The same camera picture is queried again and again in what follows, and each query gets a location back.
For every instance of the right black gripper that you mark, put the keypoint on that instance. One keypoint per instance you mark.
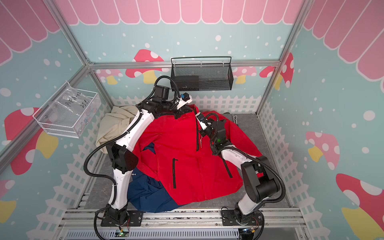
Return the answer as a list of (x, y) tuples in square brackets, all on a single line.
[(202, 132)]

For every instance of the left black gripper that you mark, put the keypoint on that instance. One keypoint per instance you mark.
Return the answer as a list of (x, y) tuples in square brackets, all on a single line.
[(181, 111)]

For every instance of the red jacket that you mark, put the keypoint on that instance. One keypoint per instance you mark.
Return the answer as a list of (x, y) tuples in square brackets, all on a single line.
[(173, 152)]

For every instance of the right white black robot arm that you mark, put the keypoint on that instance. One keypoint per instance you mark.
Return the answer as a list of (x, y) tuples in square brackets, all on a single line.
[(261, 182)]

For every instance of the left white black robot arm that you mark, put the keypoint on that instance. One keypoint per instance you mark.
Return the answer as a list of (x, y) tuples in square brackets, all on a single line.
[(164, 99)]

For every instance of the cream beige jacket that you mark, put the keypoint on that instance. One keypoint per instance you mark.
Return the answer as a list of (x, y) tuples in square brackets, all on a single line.
[(115, 123)]

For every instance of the navy blue jacket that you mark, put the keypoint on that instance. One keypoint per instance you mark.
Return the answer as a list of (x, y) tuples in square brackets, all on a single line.
[(149, 195)]

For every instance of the black box in basket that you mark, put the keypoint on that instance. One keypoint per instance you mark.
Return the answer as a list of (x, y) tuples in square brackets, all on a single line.
[(187, 83)]

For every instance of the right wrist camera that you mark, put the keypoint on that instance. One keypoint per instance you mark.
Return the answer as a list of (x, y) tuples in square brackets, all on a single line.
[(201, 120)]

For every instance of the small metal bracket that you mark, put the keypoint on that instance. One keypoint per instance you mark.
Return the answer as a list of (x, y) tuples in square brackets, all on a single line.
[(235, 119)]

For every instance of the black wire mesh basket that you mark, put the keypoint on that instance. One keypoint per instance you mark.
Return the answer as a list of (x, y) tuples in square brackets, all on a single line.
[(215, 73)]

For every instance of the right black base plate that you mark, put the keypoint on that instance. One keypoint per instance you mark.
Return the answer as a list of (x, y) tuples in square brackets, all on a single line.
[(236, 218)]

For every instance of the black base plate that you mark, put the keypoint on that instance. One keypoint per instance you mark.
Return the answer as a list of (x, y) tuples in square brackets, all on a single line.
[(115, 218), (236, 218)]

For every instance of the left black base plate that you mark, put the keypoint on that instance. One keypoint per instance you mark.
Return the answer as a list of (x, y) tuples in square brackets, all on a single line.
[(115, 218)]

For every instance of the aluminium front rail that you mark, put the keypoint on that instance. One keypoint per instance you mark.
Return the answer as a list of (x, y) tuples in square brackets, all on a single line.
[(187, 224)]

